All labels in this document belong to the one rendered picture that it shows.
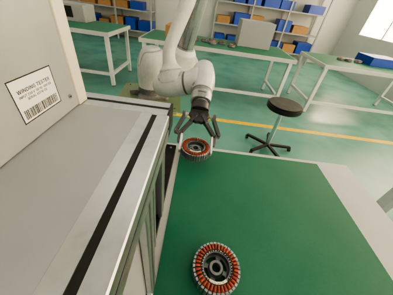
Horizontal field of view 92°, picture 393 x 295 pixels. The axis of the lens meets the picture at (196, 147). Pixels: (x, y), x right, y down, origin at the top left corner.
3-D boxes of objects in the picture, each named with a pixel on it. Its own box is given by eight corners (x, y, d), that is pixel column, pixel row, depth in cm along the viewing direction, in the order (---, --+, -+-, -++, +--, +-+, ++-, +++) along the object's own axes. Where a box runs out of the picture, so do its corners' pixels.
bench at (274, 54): (154, 73, 370) (153, 28, 324) (264, 88, 377) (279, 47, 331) (141, 91, 299) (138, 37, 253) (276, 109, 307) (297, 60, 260)
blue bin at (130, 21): (131, 27, 593) (130, 15, 575) (140, 28, 593) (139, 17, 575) (126, 28, 560) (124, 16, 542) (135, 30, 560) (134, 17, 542)
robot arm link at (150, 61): (133, 82, 117) (130, 43, 103) (159, 79, 126) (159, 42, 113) (145, 92, 107) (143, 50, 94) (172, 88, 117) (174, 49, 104)
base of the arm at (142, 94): (130, 88, 123) (128, 79, 119) (164, 89, 129) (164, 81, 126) (130, 100, 109) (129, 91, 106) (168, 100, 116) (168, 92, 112)
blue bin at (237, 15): (231, 23, 572) (234, 11, 554) (245, 24, 574) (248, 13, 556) (233, 24, 539) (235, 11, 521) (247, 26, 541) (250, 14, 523)
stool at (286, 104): (243, 132, 239) (257, 89, 205) (281, 137, 241) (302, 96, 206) (251, 161, 197) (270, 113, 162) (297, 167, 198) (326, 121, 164)
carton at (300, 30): (287, 31, 578) (289, 24, 566) (300, 33, 579) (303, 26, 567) (291, 33, 547) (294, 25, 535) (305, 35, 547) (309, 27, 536)
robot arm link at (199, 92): (214, 86, 77) (213, 99, 75) (210, 99, 86) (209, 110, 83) (192, 83, 77) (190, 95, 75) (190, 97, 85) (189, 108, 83)
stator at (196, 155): (182, 141, 77) (182, 134, 75) (209, 145, 77) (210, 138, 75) (178, 160, 68) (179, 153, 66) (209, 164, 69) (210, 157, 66)
